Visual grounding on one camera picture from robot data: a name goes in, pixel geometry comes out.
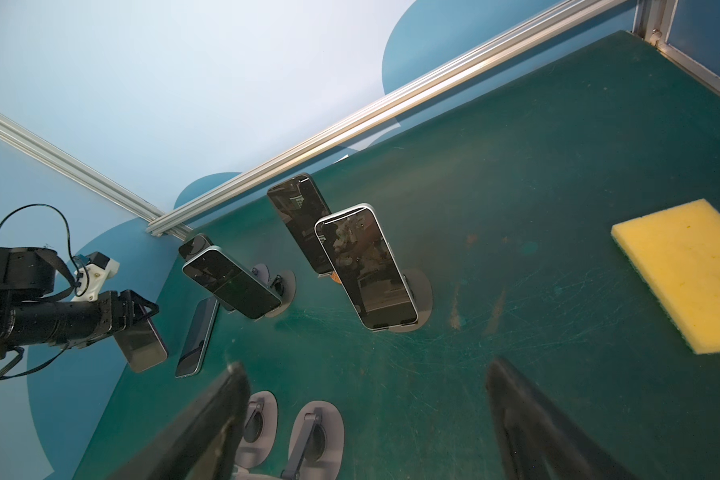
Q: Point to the horizontal aluminium frame bar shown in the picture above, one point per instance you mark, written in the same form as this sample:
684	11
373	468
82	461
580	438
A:
544	26

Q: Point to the light blue phone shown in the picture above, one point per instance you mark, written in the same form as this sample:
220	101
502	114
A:
196	343

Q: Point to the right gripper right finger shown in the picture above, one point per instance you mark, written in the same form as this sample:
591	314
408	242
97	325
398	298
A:
536	440

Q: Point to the black phone on wooden stand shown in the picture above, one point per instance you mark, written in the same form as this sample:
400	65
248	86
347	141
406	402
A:
300	205

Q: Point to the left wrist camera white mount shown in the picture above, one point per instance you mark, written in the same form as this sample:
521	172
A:
97	269

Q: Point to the purple phone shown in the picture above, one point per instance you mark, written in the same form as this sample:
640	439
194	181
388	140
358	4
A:
142	346

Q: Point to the yellow sponge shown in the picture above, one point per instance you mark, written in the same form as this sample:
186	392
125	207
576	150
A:
676	252

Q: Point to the black phone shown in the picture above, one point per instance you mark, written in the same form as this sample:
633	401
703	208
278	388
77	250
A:
193	246
300	205

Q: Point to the blue-edged phone back row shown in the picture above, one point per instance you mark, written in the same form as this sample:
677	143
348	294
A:
231	284

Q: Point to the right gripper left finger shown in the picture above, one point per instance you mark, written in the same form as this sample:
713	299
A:
202	442

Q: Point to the left aluminium frame post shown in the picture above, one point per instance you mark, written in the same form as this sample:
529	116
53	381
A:
67	165

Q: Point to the silver phone back right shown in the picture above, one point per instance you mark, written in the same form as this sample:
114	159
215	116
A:
363	261

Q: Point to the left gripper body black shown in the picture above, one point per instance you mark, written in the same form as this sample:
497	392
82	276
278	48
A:
36	291

